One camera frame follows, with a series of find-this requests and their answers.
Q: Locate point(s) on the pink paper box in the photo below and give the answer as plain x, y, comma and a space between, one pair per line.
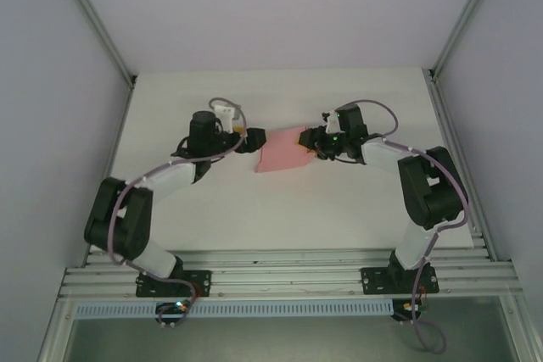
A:
282, 152

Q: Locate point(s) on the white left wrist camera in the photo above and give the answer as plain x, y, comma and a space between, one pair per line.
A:
225, 118

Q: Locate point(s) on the grey metal panel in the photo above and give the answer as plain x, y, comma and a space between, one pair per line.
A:
275, 341

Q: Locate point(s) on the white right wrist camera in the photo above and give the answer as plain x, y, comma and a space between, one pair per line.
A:
333, 124

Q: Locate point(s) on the aluminium corner post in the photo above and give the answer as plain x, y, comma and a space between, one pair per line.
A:
464, 14
97, 23

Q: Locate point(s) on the aluminium table side rail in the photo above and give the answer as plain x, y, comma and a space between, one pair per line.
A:
454, 146
119, 146

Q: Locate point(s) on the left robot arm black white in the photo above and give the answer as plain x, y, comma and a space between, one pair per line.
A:
127, 218

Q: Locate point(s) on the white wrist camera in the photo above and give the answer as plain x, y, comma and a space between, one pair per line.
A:
333, 124
225, 118

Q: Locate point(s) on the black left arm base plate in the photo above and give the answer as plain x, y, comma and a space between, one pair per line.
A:
199, 283

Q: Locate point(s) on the aluminium mounting rail frame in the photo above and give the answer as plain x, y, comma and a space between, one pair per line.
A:
297, 277

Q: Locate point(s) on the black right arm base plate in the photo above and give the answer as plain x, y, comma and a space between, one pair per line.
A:
373, 281

